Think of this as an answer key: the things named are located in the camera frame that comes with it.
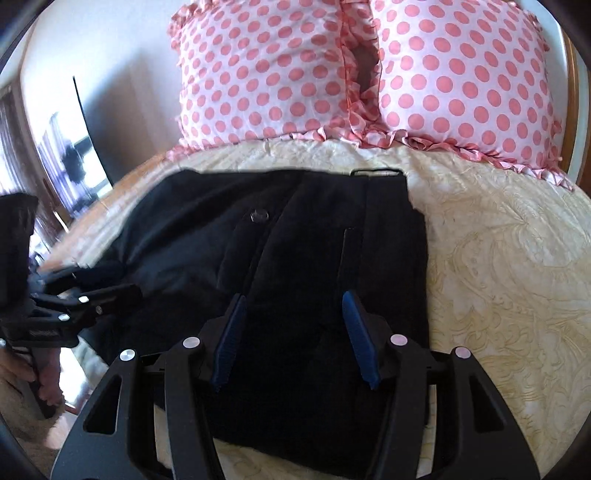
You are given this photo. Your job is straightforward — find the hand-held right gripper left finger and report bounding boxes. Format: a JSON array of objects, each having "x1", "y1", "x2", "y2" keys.
[{"x1": 48, "y1": 294, "x2": 250, "y2": 480}]

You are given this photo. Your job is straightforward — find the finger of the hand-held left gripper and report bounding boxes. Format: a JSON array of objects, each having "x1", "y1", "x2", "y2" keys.
[
  {"x1": 36, "y1": 283, "x2": 142, "y2": 325},
  {"x1": 34, "y1": 265, "x2": 93, "y2": 297}
]

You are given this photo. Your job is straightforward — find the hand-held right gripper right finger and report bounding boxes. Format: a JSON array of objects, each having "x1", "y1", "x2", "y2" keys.
[{"x1": 341, "y1": 291, "x2": 542, "y2": 480}]

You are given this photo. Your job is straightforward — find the black pants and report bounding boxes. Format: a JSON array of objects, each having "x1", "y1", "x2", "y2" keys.
[{"x1": 78, "y1": 167, "x2": 432, "y2": 455}]

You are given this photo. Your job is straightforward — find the person's left hand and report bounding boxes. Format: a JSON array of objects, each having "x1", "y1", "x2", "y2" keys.
[{"x1": 0, "y1": 347, "x2": 65, "y2": 408}]

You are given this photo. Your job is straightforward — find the yellow patterned bedspread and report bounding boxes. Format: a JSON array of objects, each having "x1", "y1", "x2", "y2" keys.
[{"x1": 0, "y1": 137, "x2": 591, "y2": 480}]

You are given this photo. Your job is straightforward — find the pink polka dot pillow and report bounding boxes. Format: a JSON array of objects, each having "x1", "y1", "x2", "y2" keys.
[
  {"x1": 362, "y1": 0, "x2": 575, "y2": 188},
  {"x1": 167, "y1": 0, "x2": 377, "y2": 151}
]

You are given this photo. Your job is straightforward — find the wooden headboard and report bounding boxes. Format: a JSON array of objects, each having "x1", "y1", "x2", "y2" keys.
[{"x1": 562, "y1": 32, "x2": 591, "y2": 185}]

